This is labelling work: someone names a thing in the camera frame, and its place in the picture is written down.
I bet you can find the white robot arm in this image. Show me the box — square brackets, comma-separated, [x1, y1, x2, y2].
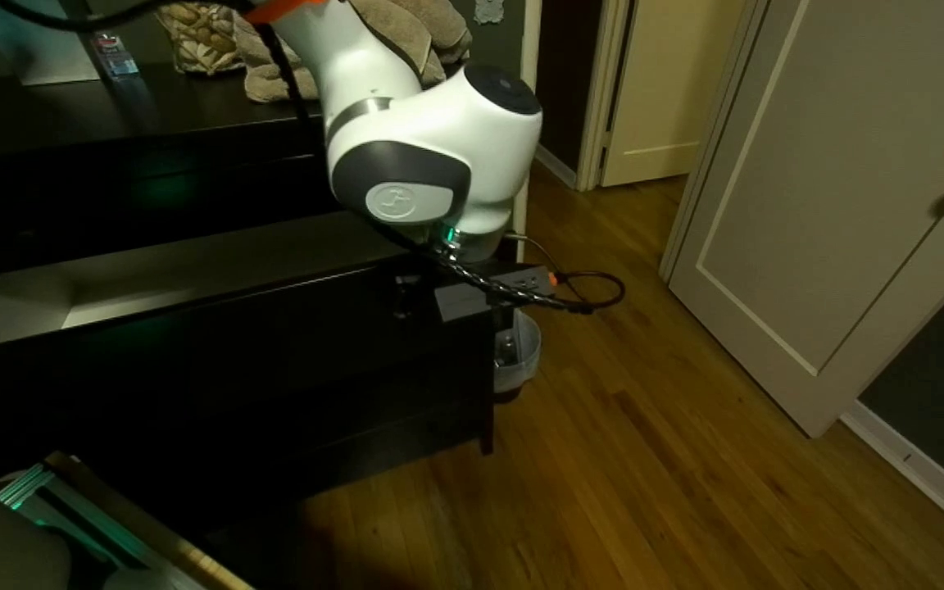
[246, 0, 559, 309]

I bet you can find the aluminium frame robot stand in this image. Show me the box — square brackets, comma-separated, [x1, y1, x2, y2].
[0, 456, 254, 590]

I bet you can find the grey round floor bowl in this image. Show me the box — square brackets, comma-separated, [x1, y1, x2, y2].
[496, 309, 540, 397]

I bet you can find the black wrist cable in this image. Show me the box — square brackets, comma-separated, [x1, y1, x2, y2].
[425, 231, 630, 320]

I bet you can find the dark wooden dresser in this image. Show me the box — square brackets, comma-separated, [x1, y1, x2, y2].
[0, 66, 501, 526]

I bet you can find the cream folded towel pile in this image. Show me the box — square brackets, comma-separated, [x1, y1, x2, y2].
[156, 0, 472, 104]

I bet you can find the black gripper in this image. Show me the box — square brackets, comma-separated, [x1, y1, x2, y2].
[389, 260, 554, 324]

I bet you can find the white closet door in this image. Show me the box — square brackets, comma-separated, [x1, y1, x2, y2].
[665, 0, 944, 435]

